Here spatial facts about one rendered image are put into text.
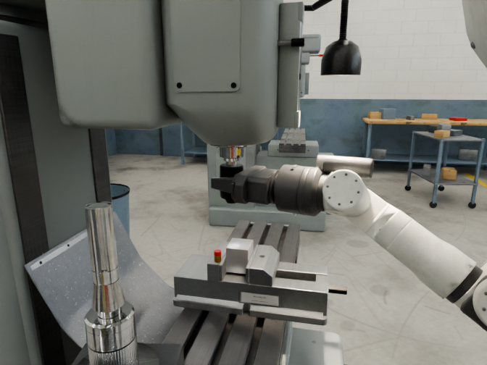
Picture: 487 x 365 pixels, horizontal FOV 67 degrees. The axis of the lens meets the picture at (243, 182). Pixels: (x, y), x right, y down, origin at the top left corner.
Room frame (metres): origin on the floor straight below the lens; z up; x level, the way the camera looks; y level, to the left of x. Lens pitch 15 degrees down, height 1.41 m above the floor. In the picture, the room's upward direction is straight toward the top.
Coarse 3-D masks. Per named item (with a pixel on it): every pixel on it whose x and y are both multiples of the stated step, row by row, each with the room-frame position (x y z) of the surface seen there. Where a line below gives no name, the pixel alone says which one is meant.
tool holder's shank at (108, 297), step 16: (96, 208) 0.31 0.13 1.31; (96, 224) 0.31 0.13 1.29; (112, 224) 0.32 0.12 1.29; (96, 240) 0.31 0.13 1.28; (112, 240) 0.32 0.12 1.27; (96, 256) 0.31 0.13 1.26; (112, 256) 0.31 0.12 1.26; (96, 272) 0.31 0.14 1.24; (112, 272) 0.31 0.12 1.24; (96, 288) 0.31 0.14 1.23; (112, 288) 0.31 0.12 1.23; (96, 304) 0.31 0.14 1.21; (112, 304) 0.31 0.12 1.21
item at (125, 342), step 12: (132, 324) 0.32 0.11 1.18; (96, 336) 0.30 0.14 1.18; (108, 336) 0.30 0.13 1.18; (120, 336) 0.30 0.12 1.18; (132, 336) 0.31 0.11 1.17; (96, 348) 0.30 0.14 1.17; (108, 348) 0.30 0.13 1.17; (120, 348) 0.30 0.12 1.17; (132, 348) 0.31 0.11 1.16; (96, 360) 0.30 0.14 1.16; (108, 360) 0.30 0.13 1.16; (120, 360) 0.30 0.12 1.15; (132, 360) 0.31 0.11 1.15
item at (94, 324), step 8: (128, 304) 0.33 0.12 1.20; (88, 312) 0.32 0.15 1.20; (96, 312) 0.32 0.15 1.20; (120, 312) 0.32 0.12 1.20; (128, 312) 0.32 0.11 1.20; (88, 320) 0.31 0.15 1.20; (96, 320) 0.31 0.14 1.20; (104, 320) 0.31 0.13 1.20; (112, 320) 0.31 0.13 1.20; (120, 320) 0.31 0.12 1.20; (128, 320) 0.31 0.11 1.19; (88, 328) 0.30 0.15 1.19; (96, 328) 0.30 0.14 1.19; (104, 328) 0.30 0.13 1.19; (112, 328) 0.30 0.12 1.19; (120, 328) 0.30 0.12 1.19
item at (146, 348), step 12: (84, 348) 0.37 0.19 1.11; (144, 348) 0.35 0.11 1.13; (156, 348) 0.37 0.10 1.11; (168, 348) 0.37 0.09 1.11; (180, 348) 0.37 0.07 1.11; (84, 360) 0.33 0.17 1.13; (144, 360) 0.33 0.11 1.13; (156, 360) 0.33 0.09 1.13; (168, 360) 0.35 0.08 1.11; (180, 360) 0.36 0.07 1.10
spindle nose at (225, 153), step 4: (220, 148) 0.70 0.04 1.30; (224, 148) 0.69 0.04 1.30; (228, 148) 0.68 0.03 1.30; (232, 148) 0.68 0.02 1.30; (236, 148) 0.69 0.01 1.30; (240, 148) 0.69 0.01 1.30; (220, 152) 0.70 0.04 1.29; (224, 152) 0.69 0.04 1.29; (228, 152) 0.68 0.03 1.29; (232, 152) 0.68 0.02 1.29; (236, 152) 0.69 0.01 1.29; (220, 156) 0.70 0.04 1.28; (224, 156) 0.69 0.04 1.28; (228, 156) 0.68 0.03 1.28; (232, 156) 0.68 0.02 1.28; (236, 156) 0.69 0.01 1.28; (240, 156) 0.69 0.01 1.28
